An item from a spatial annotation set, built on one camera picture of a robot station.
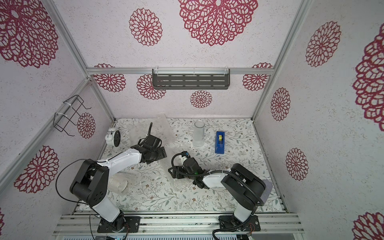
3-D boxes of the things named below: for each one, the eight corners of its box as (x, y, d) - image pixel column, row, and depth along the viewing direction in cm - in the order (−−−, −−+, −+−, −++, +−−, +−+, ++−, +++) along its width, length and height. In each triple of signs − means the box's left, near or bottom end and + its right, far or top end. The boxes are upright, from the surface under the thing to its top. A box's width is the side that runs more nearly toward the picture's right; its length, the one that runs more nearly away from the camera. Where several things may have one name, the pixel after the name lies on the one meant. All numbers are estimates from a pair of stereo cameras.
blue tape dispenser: (215, 153, 103) (216, 147, 97) (215, 137, 112) (216, 130, 106) (223, 154, 103) (225, 147, 97) (222, 137, 112) (224, 131, 106)
